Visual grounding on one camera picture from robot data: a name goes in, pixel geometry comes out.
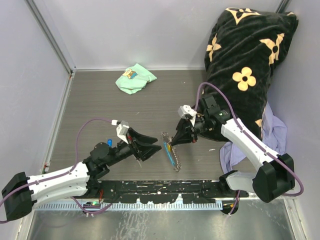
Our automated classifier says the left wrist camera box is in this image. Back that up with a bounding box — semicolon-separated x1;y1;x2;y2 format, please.
116;120;130;144

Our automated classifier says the aluminium corner post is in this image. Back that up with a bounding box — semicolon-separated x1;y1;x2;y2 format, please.
24;0;77;75

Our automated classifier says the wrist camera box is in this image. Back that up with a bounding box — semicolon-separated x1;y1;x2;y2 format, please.
116;120;130;144
178;105;197;126

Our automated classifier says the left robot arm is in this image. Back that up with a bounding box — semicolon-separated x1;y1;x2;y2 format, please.
0;128;161;222

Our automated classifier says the blue handled key ring organizer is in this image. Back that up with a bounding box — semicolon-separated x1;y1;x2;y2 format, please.
161;131;181;172

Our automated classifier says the key with blue tag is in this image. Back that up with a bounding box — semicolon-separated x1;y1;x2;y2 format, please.
107;139;113;147

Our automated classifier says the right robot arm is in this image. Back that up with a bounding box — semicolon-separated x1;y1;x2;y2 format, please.
169;96;296;203

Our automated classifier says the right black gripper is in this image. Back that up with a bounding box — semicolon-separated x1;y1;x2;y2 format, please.
170;114;209;146

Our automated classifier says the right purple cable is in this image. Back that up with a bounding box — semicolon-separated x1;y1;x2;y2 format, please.
194;81;305;216

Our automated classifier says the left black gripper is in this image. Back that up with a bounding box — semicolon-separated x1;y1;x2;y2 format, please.
105;127;161;167

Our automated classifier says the mint green cloth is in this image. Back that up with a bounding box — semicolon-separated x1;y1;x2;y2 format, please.
115;63;157;95

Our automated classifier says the lavender cloth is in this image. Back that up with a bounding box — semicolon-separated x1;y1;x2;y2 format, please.
219;102;288;174

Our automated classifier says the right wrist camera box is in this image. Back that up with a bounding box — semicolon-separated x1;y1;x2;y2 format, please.
178;105;197;126

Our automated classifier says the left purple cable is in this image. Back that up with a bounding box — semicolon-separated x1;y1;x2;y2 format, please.
0;117;113;224

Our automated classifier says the purple cable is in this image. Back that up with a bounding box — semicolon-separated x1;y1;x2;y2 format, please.
194;81;305;216
0;117;113;224

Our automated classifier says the black floral blanket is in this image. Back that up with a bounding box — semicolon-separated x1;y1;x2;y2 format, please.
203;7;299;138

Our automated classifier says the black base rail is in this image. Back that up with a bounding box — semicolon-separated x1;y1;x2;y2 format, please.
76;180;237;204

